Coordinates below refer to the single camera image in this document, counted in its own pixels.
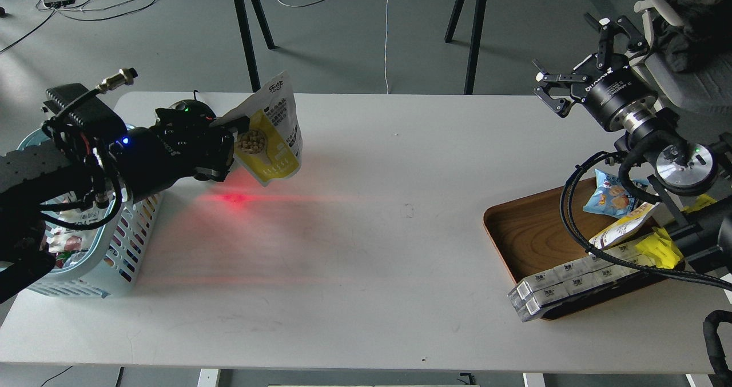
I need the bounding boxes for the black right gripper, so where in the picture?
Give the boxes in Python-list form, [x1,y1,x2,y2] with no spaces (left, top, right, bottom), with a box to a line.
[531,13,659,133]

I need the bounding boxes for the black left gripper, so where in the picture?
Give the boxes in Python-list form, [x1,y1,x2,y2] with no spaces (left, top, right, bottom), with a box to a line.
[124,108,249,201]

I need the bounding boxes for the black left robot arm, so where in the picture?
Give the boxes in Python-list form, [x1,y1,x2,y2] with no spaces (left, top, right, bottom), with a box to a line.
[1,67,249,301]

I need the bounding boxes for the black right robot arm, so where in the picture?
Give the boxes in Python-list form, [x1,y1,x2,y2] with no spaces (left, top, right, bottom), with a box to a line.
[534,14,730,291]

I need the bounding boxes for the blue snack bag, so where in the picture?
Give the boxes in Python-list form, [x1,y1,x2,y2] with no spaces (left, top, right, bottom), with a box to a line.
[582,170,642,220]

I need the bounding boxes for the light blue plastic basket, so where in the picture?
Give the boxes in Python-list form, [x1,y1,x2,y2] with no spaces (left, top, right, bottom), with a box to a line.
[17,126,164,300]

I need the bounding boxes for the bright yellow snack packet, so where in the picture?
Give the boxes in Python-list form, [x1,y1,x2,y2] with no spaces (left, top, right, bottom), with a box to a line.
[635,226,684,269]

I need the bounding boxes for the snack packets in basket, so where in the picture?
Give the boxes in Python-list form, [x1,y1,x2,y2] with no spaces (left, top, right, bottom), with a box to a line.
[46,206,108,269]

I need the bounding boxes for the upper white snack box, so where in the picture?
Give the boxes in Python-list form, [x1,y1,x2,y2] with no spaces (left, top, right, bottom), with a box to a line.
[507,254,637,308]

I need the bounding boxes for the white snack box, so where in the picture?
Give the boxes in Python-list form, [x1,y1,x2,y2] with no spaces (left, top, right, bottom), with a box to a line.
[514,265,631,322]
[507,254,637,308]

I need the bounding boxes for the lower white snack box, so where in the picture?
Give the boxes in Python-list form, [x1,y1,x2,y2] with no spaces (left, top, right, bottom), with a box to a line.
[514,265,631,322]

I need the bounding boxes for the black barcode scanner red window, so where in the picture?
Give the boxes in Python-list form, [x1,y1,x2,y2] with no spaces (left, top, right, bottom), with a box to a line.
[169,90,217,121]

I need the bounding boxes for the white office chair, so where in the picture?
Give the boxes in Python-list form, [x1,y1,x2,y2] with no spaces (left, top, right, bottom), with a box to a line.
[634,0,731,115]

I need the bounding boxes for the dark clothing on chair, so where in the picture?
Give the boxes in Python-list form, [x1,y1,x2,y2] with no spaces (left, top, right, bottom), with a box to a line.
[653,0,731,73]

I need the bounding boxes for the brown wooden tray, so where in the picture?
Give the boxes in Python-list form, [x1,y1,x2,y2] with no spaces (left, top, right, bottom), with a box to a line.
[483,188,661,309]

